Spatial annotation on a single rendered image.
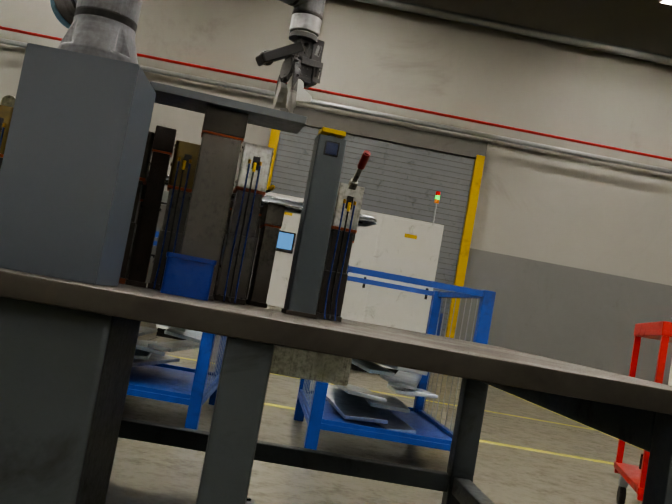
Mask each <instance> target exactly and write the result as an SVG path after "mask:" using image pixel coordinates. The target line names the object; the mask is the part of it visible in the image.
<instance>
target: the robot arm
mask: <svg viewBox="0 0 672 504"><path fill-rule="evenodd" d="M142 1H143V0H50V4H51V8H52V11H53V13H54V15H55V17H56V18H57V19H58V21H59V22H60V23H61V24H62V25H63V26H65V27H66V28H68V30H67V32H66V34H65V35H64V37H63V39H62V40H61V42H60V44H59V45H58V47H57V48H58V49H63V50H68V51H73V52H78V53H83V54H88V55H93V56H99V57H104V58H109V59H114V60H119V61H124V62H129V63H134V64H138V60H137V52H136V43H135V36H136V31H137V26H138V21H139V16H140V11H141V6H142ZM279 1H281V2H284V3H286V4H288V5H290V6H293V12H292V19H291V24H290V29H289V31H290V33H289V40H290V41H292V42H294V43H293V44H290V45H287V46H283V47H280V48H277V49H273V50H264V51H262V52H261V53H260V55H258V56H256V58H255V59H256V62H257V65H258V66H263V65H265V66H269V65H271V64H272V63H273V62H276V61H279V60H282V59H285V60H284V61H283V63H282V67H281V70H280V75H279V77H278V81H277V85H276V90H275V98H274V109H276V110H280V108H287V110H288V112H289V113H293V110H294V108H295V107H296V106H297V103H309V102H310V101H311V100H312V97H311V95H310V94H309V93H307V92H306V91H305V90H304V88H309V87H312V86H314V85H316V84H317V83H318V84H320V79H321V74H322V69H323V63H321V59H322V54H323V49H324V43H325V42H324V41H322V40H319V39H318V37H319V35H320V29H321V24H322V18H323V12H324V7H325V2H326V0H279ZM319 73H320V75H319ZM318 76H319V79H318ZM287 82H288V83H287ZM286 83H287V84H286Z"/></svg>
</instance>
